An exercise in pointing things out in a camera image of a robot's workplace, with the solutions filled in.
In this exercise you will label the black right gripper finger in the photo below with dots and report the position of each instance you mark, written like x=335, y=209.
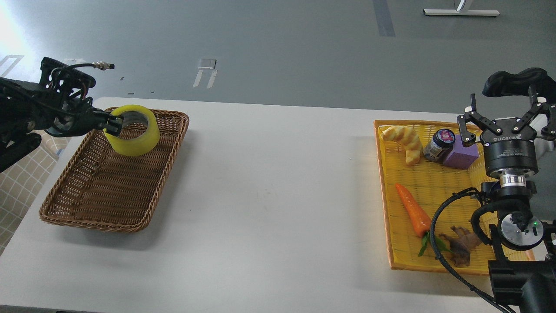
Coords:
x=537, y=108
x=471, y=115

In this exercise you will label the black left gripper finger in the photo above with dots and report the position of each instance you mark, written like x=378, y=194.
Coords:
x=110, y=129
x=100, y=116

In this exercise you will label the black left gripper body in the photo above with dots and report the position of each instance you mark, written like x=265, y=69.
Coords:
x=68, y=124

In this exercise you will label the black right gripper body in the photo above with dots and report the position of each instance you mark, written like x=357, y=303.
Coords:
x=509, y=150

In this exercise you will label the yellow tape roll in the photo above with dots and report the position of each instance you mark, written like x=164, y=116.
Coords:
x=141, y=144

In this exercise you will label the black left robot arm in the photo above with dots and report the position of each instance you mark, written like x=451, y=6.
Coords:
x=58, y=104

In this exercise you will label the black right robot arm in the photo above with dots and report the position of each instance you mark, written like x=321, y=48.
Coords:
x=523, y=271

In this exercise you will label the person in white clothes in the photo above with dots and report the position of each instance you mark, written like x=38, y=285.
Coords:
x=541, y=146

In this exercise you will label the purple foam block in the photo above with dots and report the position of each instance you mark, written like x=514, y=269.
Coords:
x=460, y=157

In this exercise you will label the small dark lidded jar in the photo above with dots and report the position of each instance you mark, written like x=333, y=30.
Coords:
x=440, y=144

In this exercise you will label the toy croissant bread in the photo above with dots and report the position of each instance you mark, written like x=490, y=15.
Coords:
x=408, y=139

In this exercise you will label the brown wicker basket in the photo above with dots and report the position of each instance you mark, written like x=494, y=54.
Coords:
x=102, y=190

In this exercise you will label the yellow plastic tray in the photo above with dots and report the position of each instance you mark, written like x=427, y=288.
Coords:
x=430, y=184

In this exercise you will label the beige checkered cloth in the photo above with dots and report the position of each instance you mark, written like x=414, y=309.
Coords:
x=20, y=184

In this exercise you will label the orange toy carrot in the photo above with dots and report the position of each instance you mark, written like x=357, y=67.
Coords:
x=420, y=220

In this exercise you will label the brown toy animal figure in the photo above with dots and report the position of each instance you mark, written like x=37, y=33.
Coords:
x=461, y=245

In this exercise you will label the white metal stand base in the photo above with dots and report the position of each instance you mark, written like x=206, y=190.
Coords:
x=461, y=9

